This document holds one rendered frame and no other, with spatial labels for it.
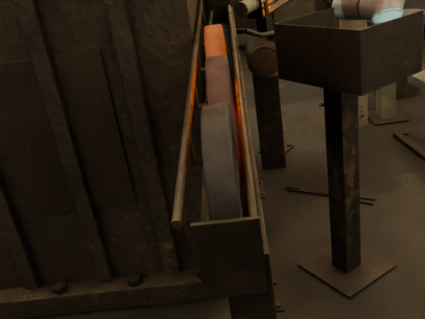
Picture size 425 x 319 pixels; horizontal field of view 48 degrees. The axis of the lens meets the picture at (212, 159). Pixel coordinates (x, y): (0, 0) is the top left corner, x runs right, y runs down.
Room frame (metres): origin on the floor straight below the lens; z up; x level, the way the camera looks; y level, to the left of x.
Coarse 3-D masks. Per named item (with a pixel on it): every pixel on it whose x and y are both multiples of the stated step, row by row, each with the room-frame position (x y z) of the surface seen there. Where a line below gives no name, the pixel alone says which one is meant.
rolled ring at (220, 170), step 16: (208, 112) 0.52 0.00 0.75; (224, 112) 0.52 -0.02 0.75; (208, 128) 0.49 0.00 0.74; (224, 128) 0.49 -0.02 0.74; (208, 144) 0.48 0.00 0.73; (224, 144) 0.47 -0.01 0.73; (208, 160) 0.46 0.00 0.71; (224, 160) 0.46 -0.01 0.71; (208, 176) 0.45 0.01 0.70; (224, 176) 0.45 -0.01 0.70; (208, 192) 0.45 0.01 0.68; (224, 192) 0.45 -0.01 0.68; (240, 192) 0.57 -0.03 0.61; (224, 208) 0.44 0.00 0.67; (240, 208) 0.47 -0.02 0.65
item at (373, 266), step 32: (288, 32) 1.14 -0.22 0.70; (320, 32) 1.05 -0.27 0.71; (352, 32) 0.98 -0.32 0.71; (384, 32) 1.00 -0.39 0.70; (416, 32) 1.05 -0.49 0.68; (288, 64) 1.15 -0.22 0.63; (320, 64) 1.06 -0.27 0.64; (352, 64) 0.98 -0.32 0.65; (384, 64) 1.00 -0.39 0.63; (416, 64) 1.05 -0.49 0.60; (352, 96) 1.12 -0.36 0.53; (352, 128) 1.12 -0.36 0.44; (352, 160) 1.12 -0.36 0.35; (352, 192) 1.12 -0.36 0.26; (352, 224) 1.12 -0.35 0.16; (320, 256) 1.20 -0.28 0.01; (352, 256) 1.11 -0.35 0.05; (352, 288) 1.04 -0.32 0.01
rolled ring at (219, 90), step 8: (216, 56) 0.72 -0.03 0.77; (224, 56) 0.71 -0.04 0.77; (208, 64) 0.69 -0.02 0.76; (216, 64) 0.69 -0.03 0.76; (224, 64) 0.69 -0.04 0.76; (208, 72) 0.67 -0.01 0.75; (216, 72) 0.67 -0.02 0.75; (224, 72) 0.67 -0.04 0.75; (208, 80) 0.66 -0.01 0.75; (216, 80) 0.66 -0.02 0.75; (224, 80) 0.66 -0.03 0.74; (208, 88) 0.65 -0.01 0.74; (216, 88) 0.65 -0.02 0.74; (224, 88) 0.65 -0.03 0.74; (208, 96) 0.65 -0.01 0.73; (216, 96) 0.64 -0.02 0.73; (224, 96) 0.64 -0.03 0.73; (232, 96) 0.78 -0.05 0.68; (208, 104) 0.64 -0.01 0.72; (232, 104) 0.65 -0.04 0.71; (232, 112) 0.63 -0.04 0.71; (232, 120) 0.63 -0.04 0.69; (240, 160) 0.73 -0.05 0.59; (240, 168) 0.66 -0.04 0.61
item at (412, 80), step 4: (420, 72) 1.93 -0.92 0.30; (424, 72) 1.92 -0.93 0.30; (412, 76) 1.91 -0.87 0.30; (416, 76) 1.89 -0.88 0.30; (420, 76) 1.88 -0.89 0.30; (424, 76) 1.87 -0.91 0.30; (408, 80) 1.94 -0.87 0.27; (412, 80) 1.90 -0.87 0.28; (416, 80) 1.87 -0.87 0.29; (420, 80) 1.84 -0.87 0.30; (424, 80) 1.82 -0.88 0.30; (412, 84) 1.90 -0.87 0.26; (416, 84) 1.87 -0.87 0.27; (420, 84) 1.84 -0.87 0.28; (424, 84) 1.81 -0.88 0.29; (420, 88) 1.84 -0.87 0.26; (424, 88) 1.81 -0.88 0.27
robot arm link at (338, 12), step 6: (336, 0) 1.48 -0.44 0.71; (342, 0) 1.46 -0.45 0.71; (348, 0) 1.44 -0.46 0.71; (354, 0) 1.42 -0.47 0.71; (336, 6) 1.47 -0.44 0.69; (342, 6) 1.45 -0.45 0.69; (348, 6) 1.43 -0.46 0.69; (354, 6) 1.41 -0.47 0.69; (336, 12) 1.47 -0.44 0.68; (342, 12) 1.45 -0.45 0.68; (348, 12) 1.43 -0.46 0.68; (354, 12) 1.41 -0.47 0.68; (342, 18) 1.47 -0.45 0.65; (348, 18) 1.45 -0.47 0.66; (354, 18) 1.43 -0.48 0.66; (360, 18) 1.41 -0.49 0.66
